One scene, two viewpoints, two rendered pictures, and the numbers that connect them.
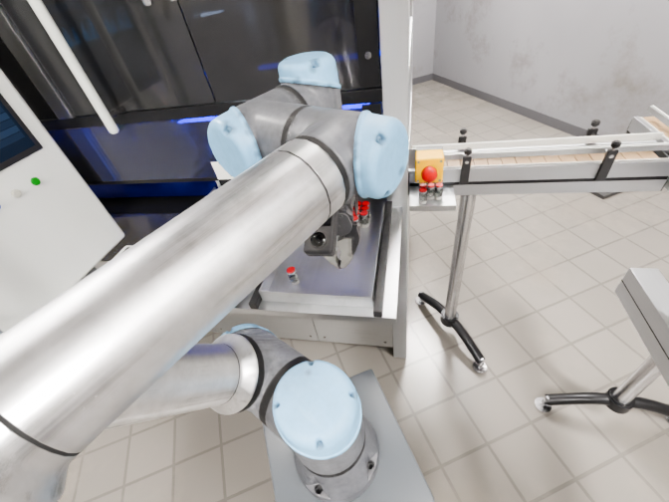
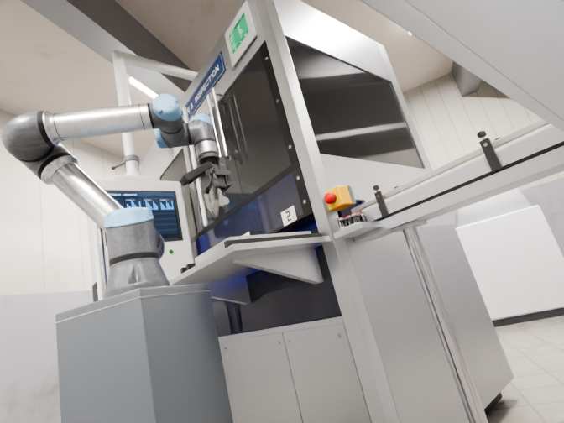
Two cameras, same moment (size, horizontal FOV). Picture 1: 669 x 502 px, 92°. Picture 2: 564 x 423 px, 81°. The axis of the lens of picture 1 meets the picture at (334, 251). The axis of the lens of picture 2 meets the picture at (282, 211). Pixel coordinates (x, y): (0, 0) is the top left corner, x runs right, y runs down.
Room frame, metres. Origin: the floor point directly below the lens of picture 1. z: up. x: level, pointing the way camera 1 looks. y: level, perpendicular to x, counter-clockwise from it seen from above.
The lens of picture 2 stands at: (-0.31, -0.69, 0.69)
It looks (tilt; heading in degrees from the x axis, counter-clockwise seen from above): 15 degrees up; 30
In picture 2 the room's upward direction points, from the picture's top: 14 degrees counter-clockwise
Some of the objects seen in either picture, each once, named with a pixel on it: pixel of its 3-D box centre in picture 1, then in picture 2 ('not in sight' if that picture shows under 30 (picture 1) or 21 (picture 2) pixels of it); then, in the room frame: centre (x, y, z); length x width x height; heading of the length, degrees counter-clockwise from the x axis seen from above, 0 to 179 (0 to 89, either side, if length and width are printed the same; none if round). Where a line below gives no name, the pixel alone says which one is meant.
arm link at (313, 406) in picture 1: (318, 413); (132, 233); (0.21, 0.07, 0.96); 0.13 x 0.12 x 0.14; 45
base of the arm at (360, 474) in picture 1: (334, 442); (136, 277); (0.20, 0.07, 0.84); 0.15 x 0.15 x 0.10
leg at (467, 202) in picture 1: (457, 266); (449, 341); (0.87, -0.47, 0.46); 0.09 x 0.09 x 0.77; 72
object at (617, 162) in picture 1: (526, 159); (440, 186); (0.83, -0.61, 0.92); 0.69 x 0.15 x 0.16; 72
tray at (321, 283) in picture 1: (329, 247); (253, 249); (0.64, 0.01, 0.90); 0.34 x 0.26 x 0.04; 162
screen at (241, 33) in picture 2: not in sight; (239, 34); (0.83, -0.04, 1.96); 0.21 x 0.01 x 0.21; 72
